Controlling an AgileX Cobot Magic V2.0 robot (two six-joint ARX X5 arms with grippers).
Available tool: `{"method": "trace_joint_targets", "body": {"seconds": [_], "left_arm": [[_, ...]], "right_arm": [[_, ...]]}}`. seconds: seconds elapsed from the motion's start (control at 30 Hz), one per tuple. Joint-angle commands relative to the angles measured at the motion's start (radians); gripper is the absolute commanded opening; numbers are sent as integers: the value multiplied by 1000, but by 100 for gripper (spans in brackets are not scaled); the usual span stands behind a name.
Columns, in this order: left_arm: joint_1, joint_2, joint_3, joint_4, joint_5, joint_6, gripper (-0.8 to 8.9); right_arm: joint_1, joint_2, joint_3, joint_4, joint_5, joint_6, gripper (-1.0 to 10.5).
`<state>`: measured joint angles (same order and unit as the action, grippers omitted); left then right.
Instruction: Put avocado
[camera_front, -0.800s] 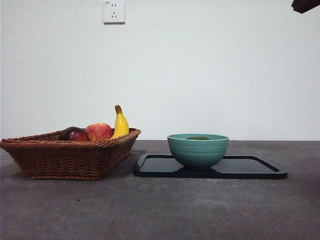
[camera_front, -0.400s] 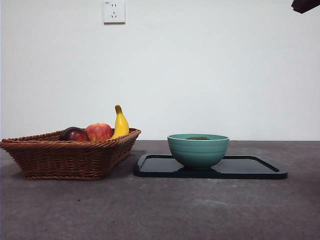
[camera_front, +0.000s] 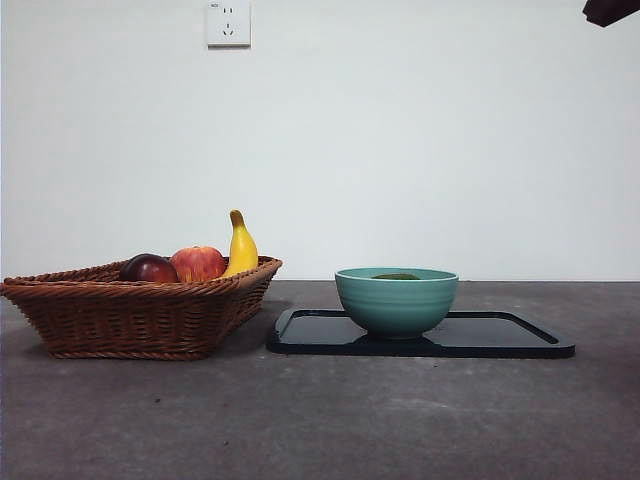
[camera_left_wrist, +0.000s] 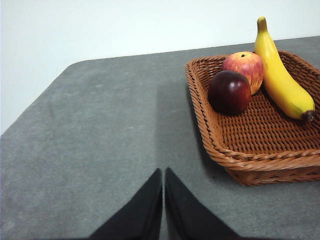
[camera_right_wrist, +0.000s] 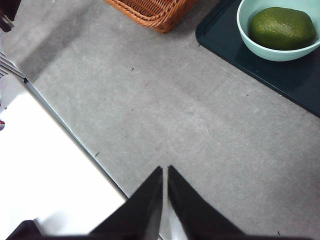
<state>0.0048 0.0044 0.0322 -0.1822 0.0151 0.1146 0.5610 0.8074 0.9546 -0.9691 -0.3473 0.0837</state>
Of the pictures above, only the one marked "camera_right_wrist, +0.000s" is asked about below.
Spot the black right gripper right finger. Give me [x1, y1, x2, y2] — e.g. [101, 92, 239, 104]
[167, 164, 248, 237]

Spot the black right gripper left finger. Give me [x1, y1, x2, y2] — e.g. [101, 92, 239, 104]
[88, 165, 164, 237]

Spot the teal ribbed bowl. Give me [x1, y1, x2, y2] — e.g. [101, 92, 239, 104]
[236, 0, 320, 63]

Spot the green avocado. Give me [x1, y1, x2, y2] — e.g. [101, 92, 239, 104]
[248, 6, 317, 50]

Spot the black rectangular tray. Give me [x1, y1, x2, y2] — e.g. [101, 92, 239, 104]
[194, 0, 320, 118]

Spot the brown woven wicker basket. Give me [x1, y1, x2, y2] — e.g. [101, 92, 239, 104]
[103, 0, 200, 35]

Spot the grey ribbed metal rail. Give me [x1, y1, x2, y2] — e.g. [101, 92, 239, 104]
[0, 48, 26, 78]

